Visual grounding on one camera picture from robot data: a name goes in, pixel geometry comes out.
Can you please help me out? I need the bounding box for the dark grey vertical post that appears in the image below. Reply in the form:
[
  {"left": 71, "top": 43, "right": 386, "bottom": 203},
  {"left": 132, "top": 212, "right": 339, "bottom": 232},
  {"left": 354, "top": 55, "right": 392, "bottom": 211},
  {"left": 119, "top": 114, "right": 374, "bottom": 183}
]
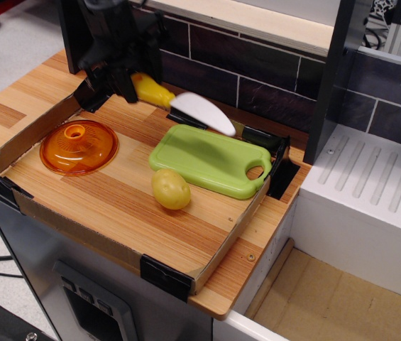
[{"left": 304, "top": 1, "right": 371, "bottom": 165}]

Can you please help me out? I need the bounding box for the green plastic cutting board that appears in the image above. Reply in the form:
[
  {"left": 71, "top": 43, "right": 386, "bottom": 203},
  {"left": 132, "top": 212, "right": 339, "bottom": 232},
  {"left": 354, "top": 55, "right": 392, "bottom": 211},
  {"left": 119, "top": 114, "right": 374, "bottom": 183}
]
[{"left": 149, "top": 124, "right": 272, "bottom": 200}]

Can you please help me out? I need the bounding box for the cardboard fence with black tape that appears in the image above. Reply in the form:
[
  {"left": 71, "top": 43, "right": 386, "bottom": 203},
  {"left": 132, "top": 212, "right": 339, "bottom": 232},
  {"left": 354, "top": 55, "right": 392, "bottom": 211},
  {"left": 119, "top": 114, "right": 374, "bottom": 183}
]
[{"left": 0, "top": 66, "right": 302, "bottom": 304}]

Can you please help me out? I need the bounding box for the white toy sink drainboard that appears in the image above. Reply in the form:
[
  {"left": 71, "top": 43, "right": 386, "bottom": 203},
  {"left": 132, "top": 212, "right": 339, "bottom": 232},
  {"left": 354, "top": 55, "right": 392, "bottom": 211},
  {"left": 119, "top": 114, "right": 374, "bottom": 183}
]
[{"left": 290, "top": 125, "right": 401, "bottom": 295}]

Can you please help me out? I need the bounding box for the silver toy oven front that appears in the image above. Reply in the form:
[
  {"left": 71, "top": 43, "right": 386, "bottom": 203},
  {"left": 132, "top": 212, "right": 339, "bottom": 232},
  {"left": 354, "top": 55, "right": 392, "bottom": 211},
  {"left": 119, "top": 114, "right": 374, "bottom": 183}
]
[{"left": 0, "top": 202, "right": 213, "bottom": 340}]

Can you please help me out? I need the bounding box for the yellow toy potato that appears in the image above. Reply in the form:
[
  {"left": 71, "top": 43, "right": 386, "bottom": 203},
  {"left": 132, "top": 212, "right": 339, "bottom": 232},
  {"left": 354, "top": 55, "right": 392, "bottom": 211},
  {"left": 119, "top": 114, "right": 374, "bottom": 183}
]
[{"left": 151, "top": 169, "right": 191, "bottom": 210}]

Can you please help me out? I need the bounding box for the orange transparent pot lid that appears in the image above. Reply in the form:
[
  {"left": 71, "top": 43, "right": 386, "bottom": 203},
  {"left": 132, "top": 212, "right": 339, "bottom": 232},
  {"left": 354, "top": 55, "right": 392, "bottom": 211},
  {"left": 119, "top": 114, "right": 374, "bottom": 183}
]
[{"left": 39, "top": 120, "right": 119, "bottom": 176}]

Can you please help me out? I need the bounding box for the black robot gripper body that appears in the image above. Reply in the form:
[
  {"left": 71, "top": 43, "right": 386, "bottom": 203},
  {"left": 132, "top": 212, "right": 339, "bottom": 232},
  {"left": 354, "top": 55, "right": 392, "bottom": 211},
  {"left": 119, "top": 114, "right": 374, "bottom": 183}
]
[{"left": 77, "top": 1, "right": 167, "bottom": 73}]

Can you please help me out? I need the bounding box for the yellow handled white toy knife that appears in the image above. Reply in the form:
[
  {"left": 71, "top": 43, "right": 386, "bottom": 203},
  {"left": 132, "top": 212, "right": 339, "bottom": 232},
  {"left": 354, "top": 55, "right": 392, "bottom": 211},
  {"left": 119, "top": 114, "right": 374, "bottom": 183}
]
[{"left": 131, "top": 72, "right": 236, "bottom": 136}]

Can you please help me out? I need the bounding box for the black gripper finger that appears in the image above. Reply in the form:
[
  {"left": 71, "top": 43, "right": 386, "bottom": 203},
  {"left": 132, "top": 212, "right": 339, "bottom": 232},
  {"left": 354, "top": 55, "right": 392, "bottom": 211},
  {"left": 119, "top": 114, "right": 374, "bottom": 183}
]
[
  {"left": 106, "top": 64, "right": 138, "bottom": 103},
  {"left": 138, "top": 21, "right": 163, "bottom": 84}
]

